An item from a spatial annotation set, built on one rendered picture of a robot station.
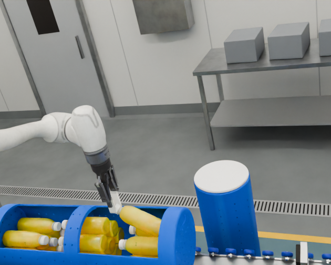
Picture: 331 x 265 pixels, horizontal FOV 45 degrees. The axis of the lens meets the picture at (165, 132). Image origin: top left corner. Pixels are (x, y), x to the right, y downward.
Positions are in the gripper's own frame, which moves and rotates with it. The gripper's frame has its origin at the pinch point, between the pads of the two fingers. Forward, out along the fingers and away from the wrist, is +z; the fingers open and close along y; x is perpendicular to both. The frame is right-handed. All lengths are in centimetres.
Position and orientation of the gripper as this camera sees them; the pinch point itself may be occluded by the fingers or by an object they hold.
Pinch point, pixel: (113, 202)
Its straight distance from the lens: 163.0
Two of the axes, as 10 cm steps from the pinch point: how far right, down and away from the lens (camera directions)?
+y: 2.8, -4.9, 8.2
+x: -9.4, 0.5, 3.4
